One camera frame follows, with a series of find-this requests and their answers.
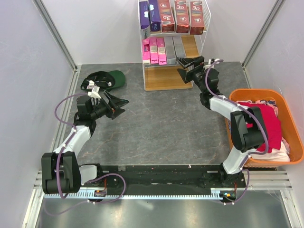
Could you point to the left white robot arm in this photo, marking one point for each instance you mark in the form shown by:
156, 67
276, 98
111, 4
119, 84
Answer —
61, 173

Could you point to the silver R&O toothpaste box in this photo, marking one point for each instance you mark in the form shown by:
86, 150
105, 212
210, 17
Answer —
154, 16

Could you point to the green black baseball cap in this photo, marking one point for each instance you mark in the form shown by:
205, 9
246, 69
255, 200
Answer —
105, 80

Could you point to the purple toothpaste box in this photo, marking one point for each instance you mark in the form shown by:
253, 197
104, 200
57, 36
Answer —
144, 14

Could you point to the pink white clothes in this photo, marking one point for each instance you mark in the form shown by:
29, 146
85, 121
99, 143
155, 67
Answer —
281, 155

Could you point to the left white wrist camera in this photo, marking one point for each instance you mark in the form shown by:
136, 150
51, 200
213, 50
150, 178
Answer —
93, 91

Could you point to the red toothpaste box silver side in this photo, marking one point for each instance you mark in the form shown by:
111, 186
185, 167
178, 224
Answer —
166, 15

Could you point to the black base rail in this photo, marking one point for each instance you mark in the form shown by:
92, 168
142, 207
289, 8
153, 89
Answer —
166, 179

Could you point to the red 3D toothpaste box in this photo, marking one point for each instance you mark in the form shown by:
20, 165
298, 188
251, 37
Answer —
196, 18
182, 21

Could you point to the red cloth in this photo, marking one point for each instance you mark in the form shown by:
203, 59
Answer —
272, 124

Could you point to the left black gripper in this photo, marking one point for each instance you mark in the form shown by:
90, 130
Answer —
113, 110

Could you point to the pink toothpaste box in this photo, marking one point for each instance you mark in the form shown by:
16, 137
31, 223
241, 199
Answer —
146, 51
161, 51
153, 51

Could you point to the orange plastic basket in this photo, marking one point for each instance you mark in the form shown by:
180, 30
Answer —
289, 129

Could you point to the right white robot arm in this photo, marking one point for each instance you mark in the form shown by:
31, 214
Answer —
247, 127

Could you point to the white wire wooden shelf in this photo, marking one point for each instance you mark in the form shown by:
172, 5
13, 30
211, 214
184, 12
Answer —
166, 77

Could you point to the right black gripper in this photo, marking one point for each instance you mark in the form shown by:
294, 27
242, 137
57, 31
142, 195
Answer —
186, 76

